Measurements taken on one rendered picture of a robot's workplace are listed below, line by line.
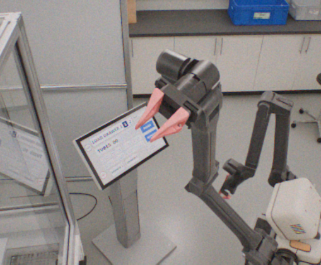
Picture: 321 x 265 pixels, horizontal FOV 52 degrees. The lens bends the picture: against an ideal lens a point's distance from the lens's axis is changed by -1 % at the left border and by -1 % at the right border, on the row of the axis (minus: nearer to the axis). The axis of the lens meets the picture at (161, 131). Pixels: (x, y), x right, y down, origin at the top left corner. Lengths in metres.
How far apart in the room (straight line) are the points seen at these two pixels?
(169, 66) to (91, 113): 2.08
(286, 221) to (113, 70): 1.66
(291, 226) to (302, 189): 0.15
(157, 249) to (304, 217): 1.59
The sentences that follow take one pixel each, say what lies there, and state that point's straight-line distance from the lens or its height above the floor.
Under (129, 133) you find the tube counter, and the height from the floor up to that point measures 1.11.
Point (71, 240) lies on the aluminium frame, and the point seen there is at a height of 0.99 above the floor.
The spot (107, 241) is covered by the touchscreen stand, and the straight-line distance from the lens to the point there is 2.77.
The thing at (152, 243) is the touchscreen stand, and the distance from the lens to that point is 2.74.
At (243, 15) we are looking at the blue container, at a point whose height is 1.01.
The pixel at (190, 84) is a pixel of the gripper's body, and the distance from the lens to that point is 0.63.
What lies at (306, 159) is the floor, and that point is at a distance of 3.68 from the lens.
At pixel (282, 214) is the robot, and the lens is 1.33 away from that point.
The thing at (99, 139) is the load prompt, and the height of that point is 1.15.
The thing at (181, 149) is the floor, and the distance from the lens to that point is 3.50.
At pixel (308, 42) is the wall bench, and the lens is 4.25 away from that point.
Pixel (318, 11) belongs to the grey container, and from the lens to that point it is 4.46.
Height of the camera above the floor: 2.35
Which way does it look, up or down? 39 degrees down
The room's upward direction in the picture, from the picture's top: straight up
